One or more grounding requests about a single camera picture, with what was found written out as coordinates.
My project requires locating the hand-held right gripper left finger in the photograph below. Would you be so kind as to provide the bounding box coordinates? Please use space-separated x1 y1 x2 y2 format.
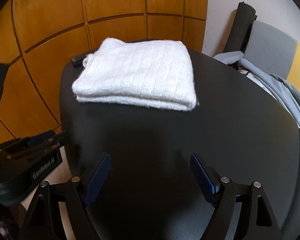
21 152 112 240

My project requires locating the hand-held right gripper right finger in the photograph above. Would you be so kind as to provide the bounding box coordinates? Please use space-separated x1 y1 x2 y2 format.
190 153 282 240

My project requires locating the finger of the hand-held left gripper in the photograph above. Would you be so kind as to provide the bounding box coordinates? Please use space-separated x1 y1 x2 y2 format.
27 131 71 147

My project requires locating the white knit sweater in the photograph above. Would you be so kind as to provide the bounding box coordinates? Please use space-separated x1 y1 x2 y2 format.
72 37 200 112

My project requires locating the grey garment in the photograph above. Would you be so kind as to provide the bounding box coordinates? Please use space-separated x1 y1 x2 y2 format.
237 59 300 130

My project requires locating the grey upholstered chair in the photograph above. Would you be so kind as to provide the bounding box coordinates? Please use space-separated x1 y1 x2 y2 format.
212 21 298 80

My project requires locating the black foam roll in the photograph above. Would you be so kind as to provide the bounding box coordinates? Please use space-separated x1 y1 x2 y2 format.
224 2 257 55

